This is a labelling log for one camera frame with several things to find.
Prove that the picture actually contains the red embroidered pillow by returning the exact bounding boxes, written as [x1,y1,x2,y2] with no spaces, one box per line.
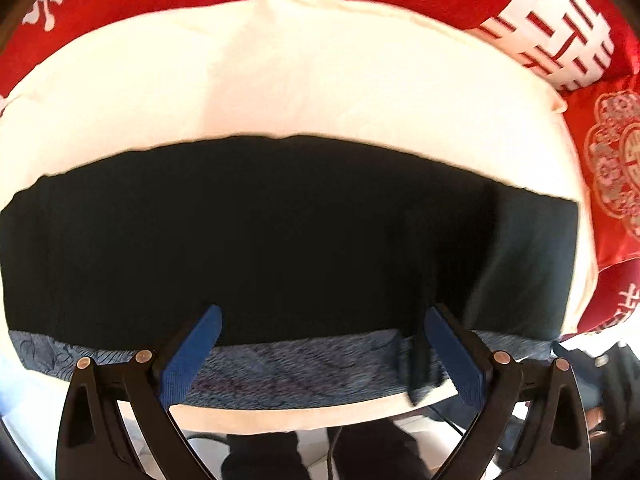
[564,75,639,334]

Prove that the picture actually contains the cream seat cushion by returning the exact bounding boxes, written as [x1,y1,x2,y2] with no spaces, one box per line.
[0,0,599,436]

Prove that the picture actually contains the black pants with blue trim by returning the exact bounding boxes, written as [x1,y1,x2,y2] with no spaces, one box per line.
[1,136,578,410]

